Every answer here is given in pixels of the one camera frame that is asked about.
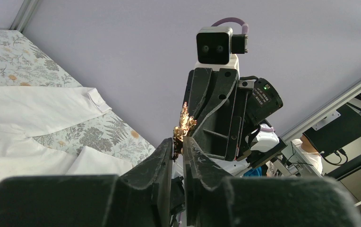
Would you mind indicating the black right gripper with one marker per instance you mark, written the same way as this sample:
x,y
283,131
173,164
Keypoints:
x,y
217,101

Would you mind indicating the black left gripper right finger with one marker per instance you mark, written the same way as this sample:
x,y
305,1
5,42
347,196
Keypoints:
x,y
215,198

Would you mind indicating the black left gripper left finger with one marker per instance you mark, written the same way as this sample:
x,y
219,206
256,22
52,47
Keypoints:
x,y
138,198

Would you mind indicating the sparkly flower brooch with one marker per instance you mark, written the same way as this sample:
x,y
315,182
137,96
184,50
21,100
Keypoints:
x,y
186,123

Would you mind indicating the white shirt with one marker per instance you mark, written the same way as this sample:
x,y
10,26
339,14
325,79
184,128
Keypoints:
x,y
28,112

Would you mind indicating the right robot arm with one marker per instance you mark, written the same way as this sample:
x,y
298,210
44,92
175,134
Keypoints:
x,y
259,142

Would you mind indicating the black monitor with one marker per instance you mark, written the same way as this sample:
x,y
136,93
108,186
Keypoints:
x,y
335,131

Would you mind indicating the floral patterned table mat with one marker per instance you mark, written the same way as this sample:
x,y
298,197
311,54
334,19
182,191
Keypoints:
x,y
24,64

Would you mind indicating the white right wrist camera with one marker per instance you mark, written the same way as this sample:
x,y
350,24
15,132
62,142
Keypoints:
x,y
218,47

